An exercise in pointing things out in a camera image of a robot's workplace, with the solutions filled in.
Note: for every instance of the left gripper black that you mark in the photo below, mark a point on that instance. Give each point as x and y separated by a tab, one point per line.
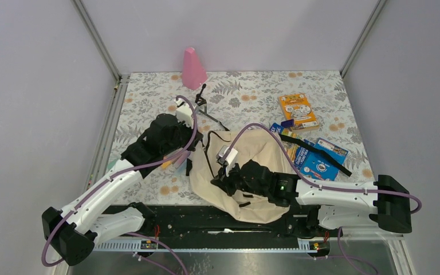
197	137

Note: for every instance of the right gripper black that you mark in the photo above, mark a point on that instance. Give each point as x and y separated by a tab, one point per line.
224	181

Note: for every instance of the cream canvas backpack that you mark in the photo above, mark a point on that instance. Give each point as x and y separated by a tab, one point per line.
262	165

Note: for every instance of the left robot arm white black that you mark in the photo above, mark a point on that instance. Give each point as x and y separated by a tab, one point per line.
72	232

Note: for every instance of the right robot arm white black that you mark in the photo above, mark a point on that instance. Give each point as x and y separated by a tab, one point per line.
384	202

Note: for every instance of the pink highlighter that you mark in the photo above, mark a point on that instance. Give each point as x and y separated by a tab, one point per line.
180	160

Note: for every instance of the black folding tripod stand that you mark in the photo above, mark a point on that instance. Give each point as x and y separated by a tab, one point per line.
201	102

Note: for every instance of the pink cone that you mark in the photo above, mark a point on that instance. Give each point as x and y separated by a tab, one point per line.
193	73

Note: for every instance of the blue Treehouse book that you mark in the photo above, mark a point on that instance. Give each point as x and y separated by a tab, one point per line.
291	148

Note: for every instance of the mint green tube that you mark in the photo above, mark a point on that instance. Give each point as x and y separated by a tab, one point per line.
111	164

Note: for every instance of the blue round-logo book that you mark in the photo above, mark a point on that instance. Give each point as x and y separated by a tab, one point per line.
314	165

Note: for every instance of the purple small block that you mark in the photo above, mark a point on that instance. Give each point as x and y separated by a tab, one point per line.
287	123

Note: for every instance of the orange children's book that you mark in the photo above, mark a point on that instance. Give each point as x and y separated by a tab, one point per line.
296	107

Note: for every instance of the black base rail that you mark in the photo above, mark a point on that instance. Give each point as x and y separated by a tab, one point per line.
207	227

